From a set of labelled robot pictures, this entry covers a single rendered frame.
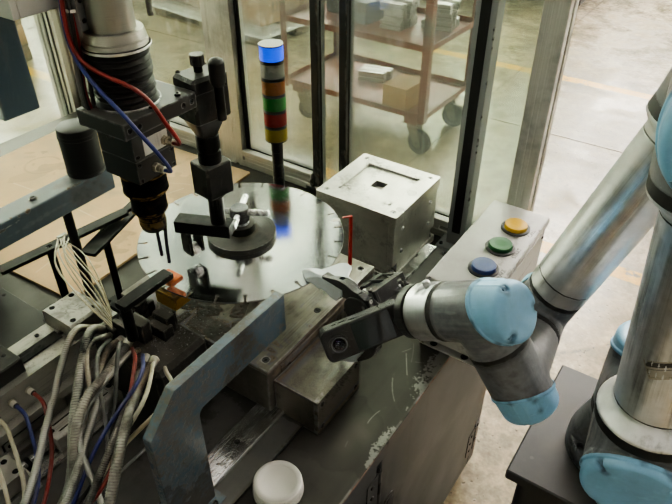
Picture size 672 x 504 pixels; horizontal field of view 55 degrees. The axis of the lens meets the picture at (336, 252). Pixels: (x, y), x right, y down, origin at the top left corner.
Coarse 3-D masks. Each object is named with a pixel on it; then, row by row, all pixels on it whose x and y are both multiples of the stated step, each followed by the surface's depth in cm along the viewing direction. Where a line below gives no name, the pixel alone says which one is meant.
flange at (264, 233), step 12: (228, 216) 107; (252, 216) 107; (264, 216) 107; (240, 228) 101; (252, 228) 102; (264, 228) 104; (216, 240) 102; (228, 240) 101; (240, 240) 101; (252, 240) 101; (264, 240) 102; (228, 252) 100; (240, 252) 100; (252, 252) 100
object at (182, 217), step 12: (216, 204) 91; (180, 216) 95; (192, 216) 95; (204, 216) 95; (216, 216) 92; (180, 228) 94; (192, 228) 94; (204, 228) 93; (216, 228) 93; (228, 228) 93; (192, 252) 96
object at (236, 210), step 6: (246, 198) 104; (234, 204) 102; (240, 204) 102; (228, 210) 101; (234, 210) 100; (240, 210) 100; (246, 210) 101; (252, 210) 101; (258, 210) 101; (264, 210) 101; (234, 216) 100; (240, 216) 100; (246, 216) 101; (234, 222) 98; (240, 222) 101; (246, 222) 102
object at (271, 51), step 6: (264, 42) 116; (270, 42) 116; (276, 42) 116; (282, 42) 116; (264, 48) 115; (270, 48) 114; (276, 48) 115; (282, 48) 116; (264, 54) 115; (270, 54) 115; (276, 54) 115; (282, 54) 116; (264, 60) 116; (270, 60) 116; (276, 60) 116; (282, 60) 117
